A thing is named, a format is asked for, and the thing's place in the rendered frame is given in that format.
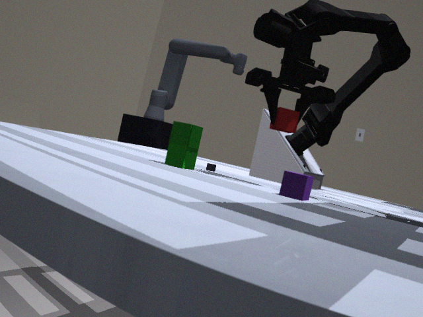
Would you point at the red block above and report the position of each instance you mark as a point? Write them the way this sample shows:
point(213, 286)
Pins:
point(286, 120)

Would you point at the green block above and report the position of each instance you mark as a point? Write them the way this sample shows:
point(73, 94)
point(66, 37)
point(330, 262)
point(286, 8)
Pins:
point(186, 134)
point(181, 156)

